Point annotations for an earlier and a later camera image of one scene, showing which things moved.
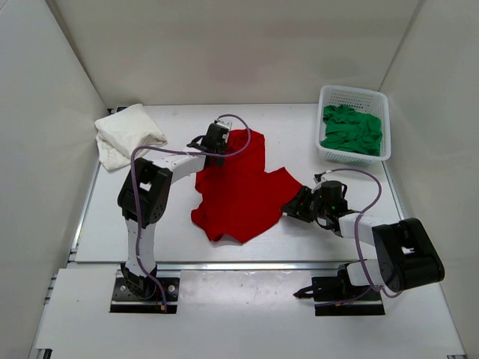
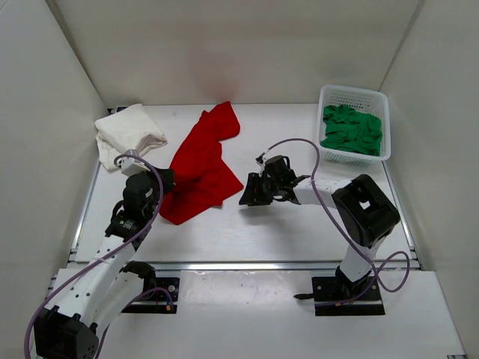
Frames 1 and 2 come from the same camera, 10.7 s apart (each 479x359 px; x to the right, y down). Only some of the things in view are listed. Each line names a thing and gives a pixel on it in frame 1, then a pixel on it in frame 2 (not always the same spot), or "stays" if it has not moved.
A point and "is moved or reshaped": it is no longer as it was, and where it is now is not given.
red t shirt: [240, 197] is moved or reshaped
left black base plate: [126, 301] stays
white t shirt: [118, 134] stays
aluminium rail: [212, 266] stays
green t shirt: [346, 128] stays
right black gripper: [298, 208] to [253, 195]
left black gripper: [220, 161] to [168, 175]
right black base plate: [334, 296] stays
